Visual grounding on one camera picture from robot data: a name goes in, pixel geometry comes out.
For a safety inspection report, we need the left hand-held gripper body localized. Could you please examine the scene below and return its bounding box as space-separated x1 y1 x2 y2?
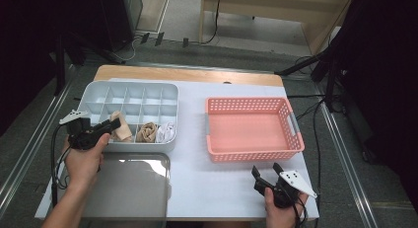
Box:
58 110 112 152

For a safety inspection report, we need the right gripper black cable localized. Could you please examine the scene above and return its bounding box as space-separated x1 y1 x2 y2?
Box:
293 194 309 228

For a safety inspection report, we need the person's right hand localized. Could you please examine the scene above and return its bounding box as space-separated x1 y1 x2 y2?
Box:
264 188 310 228

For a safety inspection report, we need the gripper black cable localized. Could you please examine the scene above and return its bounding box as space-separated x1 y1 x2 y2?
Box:
49 123 72 208
293 194 309 228

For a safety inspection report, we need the dark cabinet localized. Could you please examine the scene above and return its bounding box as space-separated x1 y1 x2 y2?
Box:
98 0 144 52

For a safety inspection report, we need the white table cover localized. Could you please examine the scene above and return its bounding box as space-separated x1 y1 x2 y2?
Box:
34 77 320 221

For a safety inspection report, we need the white floor cable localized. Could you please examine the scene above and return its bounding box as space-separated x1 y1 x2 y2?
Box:
110 36 138 63

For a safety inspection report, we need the pink plastic basket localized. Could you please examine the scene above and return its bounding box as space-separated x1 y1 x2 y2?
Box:
205 96 306 163

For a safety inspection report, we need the black hanging cable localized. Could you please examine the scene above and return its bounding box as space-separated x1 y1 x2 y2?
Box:
200 0 223 45

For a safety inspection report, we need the clear plastic box lid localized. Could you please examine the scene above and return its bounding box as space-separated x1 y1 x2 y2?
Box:
43 151 172 228

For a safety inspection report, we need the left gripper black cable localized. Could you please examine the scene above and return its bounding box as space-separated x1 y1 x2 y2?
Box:
49 123 72 208

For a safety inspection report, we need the black metal stand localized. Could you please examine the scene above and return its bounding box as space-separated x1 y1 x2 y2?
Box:
52 30 90 98
274 39 349 114

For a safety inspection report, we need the person's left hand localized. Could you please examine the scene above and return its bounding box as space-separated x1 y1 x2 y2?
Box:
63 132 111 191

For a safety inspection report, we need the light wooden cabinet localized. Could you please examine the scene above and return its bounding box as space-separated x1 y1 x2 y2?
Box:
198 0 357 56

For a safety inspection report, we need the tan sock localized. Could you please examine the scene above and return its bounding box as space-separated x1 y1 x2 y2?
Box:
142 121 160 142
135 122 156 144

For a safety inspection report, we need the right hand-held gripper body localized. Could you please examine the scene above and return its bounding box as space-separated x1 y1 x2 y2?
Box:
253 170 318 210

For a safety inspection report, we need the white divided storage box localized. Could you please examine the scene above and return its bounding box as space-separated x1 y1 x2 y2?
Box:
76 81 180 154

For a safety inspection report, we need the black curtain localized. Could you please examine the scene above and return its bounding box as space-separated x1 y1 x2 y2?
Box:
338 0 418 212
0 0 109 138

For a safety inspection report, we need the black floor cable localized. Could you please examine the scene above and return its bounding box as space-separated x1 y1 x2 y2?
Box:
312 99 329 228

